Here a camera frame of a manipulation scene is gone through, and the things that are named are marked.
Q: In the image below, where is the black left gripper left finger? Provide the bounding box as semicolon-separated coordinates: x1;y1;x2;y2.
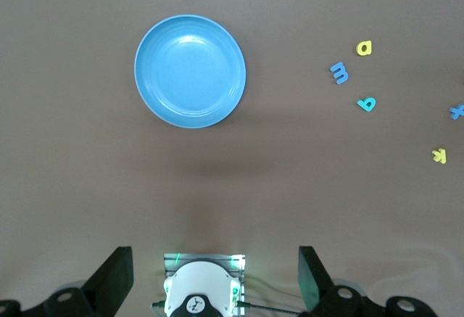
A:
25;246;133;317

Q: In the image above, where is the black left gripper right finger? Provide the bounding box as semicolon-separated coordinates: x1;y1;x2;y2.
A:
297;246;381;317

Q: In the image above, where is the teal foam letter b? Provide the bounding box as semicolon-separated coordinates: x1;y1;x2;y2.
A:
356;96;377;113

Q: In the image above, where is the blue foam letter m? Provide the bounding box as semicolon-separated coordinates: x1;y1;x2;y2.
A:
328;61;350;86

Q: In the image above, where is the yellow foam letter a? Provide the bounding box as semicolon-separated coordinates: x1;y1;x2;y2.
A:
355;40;374;57

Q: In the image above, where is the brown table cover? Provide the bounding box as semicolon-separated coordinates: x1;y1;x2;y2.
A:
0;0;464;317

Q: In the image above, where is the blue round plate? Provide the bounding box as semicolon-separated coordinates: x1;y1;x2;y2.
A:
133;14;247;130

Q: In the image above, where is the black braided base cable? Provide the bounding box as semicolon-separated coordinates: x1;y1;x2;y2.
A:
235;300;304;314

